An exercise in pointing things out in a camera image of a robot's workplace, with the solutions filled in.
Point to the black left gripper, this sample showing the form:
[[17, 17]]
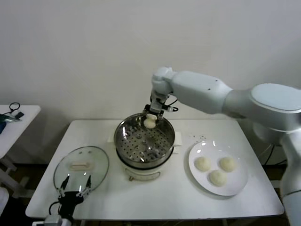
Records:
[[70, 200]]

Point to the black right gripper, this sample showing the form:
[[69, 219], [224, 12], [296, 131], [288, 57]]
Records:
[[156, 112]]

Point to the white steamed baozi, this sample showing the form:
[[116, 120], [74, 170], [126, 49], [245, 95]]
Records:
[[218, 178], [227, 164], [149, 123], [202, 163]]

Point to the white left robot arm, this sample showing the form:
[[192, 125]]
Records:
[[68, 222]]

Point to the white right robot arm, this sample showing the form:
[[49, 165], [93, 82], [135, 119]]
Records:
[[200, 91]]

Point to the perforated steel steamer basket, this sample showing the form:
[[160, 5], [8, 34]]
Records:
[[162, 141]]

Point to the dark crumb specks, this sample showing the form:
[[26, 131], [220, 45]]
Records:
[[201, 136]]

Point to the white round plate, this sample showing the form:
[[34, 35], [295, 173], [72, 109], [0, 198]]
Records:
[[200, 181]]

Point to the small black square device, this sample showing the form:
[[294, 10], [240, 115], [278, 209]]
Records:
[[20, 115]]

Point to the blue object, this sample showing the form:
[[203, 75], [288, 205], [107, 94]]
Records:
[[2, 128]]

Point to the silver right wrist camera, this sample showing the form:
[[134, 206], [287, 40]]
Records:
[[157, 103]]

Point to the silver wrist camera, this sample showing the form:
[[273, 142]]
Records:
[[157, 103], [55, 220]]

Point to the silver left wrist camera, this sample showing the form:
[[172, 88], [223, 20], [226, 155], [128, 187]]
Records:
[[55, 220]]

